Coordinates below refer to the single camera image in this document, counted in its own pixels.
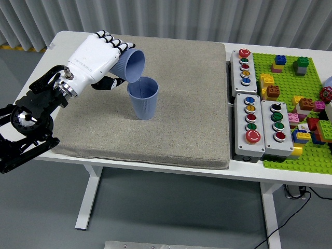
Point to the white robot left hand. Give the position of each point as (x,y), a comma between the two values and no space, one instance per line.
(93,59)

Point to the blue ribbed plastic cup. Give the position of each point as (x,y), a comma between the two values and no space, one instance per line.
(135,66)
(144,103)

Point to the grey-brown fabric mat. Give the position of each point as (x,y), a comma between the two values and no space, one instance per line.
(181,103)

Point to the white table leg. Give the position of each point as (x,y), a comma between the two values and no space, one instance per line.
(271,215)
(89,197)

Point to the grey five-button control box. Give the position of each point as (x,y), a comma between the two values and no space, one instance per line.
(237,77)
(240,145)

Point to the white pleated curtain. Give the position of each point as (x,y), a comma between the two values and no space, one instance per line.
(233,15)

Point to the large yellow toy block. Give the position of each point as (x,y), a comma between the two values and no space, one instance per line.
(265,79)

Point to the brown toy block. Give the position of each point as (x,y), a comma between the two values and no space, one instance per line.
(307,103)
(273,91)

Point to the pink toy block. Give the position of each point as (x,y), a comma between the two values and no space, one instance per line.
(319,105)
(293,118)
(275,70)

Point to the blue toy block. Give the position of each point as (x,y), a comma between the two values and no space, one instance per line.
(295,136)
(280,59)
(316,139)

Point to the green studded baseplate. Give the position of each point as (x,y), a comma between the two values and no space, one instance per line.
(285,77)

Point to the grey toy block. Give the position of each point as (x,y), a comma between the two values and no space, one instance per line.
(301,70)

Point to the white toy block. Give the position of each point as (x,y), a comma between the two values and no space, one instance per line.
(302,111)

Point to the yellow round toy block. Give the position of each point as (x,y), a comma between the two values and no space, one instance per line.
(297,151)

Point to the red toy block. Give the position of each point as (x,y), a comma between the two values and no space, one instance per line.
(312,124)

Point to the red valve wheel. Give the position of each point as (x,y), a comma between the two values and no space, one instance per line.
(326,94)

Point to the lavender bowl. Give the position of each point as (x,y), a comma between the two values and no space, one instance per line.
(329,82)

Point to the white box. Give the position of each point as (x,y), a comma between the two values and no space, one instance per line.
(329,110)

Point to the large green toy block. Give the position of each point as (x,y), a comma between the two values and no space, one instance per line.
(325,128)

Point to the grey selector switch control box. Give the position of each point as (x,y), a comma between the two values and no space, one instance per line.
(268,145)

